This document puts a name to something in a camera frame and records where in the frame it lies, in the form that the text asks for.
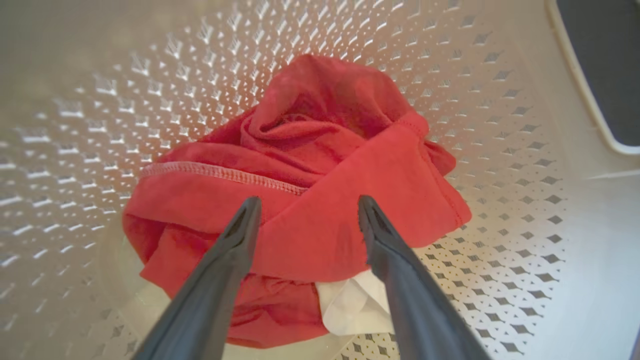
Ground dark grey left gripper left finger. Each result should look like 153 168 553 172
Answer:
131 196 263 360

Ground red and white jersey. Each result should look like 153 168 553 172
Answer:
122 53 473 349

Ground white perforated laundry basket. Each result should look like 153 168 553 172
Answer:
0 0 640 360

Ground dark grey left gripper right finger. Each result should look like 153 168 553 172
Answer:
357 194 493 360

